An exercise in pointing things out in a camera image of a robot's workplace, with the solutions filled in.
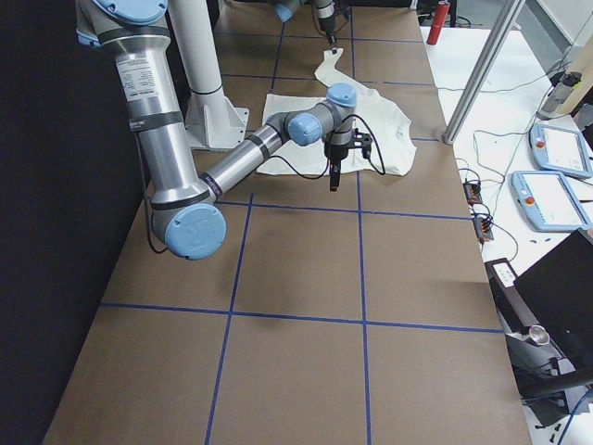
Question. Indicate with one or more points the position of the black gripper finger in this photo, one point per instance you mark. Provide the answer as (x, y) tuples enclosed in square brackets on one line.
[(334, 180), (331, 38)]

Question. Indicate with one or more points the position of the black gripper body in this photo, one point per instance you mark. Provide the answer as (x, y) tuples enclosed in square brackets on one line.
[(337, 151), (325, 12)]

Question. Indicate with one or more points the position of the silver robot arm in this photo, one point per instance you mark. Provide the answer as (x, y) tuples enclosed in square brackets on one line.
[(323, 12), (187, 182)]

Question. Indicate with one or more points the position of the red cylinder bottle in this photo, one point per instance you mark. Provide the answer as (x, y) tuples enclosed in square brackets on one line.
[(438, 22)]

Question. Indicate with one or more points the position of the far orange connector module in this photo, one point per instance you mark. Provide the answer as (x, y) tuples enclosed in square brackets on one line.
[(472, 191)]

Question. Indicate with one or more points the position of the near teach pendant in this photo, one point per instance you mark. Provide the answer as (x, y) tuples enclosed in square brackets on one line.
[(548, 201)]

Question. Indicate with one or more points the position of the teach pendant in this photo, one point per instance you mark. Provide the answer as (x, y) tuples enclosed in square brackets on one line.
[(562, 150), (548, 201)]

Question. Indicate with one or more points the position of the black box with white label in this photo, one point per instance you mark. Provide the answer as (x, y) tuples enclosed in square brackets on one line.
[(510, 304)]

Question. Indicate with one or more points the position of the far teach pendant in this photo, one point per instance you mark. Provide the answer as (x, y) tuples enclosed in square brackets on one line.
[(562, 150)]

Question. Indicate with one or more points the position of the clear water bottle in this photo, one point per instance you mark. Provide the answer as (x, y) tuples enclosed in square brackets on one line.
[(561, 91)]

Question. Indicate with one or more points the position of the black laptop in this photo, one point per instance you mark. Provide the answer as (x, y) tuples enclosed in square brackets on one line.
[(558, 291)]

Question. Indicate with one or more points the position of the steel cup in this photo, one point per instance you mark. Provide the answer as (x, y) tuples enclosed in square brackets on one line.
[(537, 335)]

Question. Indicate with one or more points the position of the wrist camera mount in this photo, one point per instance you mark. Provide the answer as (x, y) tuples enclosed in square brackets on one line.
[(363, 142)]

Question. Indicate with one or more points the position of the aluminium frame post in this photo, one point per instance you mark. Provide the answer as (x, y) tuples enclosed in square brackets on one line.
[(494, 42)]

